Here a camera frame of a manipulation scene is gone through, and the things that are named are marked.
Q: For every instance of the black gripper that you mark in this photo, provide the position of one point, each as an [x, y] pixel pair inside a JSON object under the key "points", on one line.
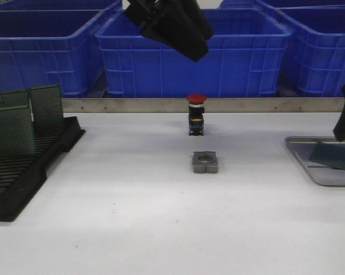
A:
{"points": [[182, 27]]}

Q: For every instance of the green board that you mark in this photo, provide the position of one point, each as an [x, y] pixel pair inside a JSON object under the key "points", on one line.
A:
{"points": [[15, 98], [329, 154], [46, 105], [16, 131]]}

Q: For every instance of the green board front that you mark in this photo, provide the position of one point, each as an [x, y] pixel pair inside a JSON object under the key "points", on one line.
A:
{"points": [[16, 131]]}

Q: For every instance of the silver metal tray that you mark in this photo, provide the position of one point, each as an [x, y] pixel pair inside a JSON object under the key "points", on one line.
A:
{"points": [[303, 146]]}

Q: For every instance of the black slotted board rack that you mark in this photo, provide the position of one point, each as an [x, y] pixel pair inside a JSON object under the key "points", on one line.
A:
{"points": [[22, 176]]}

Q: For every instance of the blue bin back right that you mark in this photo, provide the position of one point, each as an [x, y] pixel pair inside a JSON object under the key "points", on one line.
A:
{"points": [[278, 4]]}

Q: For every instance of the blue plastic bin right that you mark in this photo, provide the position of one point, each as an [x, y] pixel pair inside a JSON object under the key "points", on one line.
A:
{"points": [[314, 60]]}

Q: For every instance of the blue plastic bin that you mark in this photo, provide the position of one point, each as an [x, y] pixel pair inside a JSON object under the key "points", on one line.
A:
{"points": [[314, 60], [47, 47], [243, 59]]}

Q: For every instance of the blue plastic bin centre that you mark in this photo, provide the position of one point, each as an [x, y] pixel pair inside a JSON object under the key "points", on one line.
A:
{"points": [[243, 59]]}

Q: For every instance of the red emergency stop button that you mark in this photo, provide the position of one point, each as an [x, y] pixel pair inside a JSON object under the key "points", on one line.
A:
{"points": [[196, 111]]}

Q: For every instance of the grey metal clamp block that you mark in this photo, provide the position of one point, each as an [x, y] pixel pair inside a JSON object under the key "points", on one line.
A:
{"points": [[205, 162]]}

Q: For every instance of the blue plastic bin left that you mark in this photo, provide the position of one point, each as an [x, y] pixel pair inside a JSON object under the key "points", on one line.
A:
{"points": [[47, 47]]}

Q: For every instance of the blue bin back left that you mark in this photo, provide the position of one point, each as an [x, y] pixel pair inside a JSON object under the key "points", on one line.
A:
{"points": [[33, 5]]}

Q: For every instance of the metal table edge rail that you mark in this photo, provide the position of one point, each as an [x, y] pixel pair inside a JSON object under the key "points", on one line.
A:
{"points": [[212, 105]]}

